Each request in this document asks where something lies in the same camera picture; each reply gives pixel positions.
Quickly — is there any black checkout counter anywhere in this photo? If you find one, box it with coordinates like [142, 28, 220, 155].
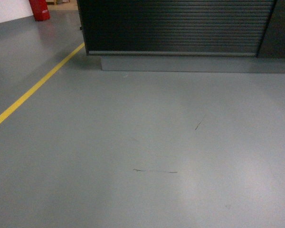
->
[77, 0, 285, 74]

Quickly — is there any red fire extinguisher box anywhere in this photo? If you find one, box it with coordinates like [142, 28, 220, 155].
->
[29, 0, 50, 21]

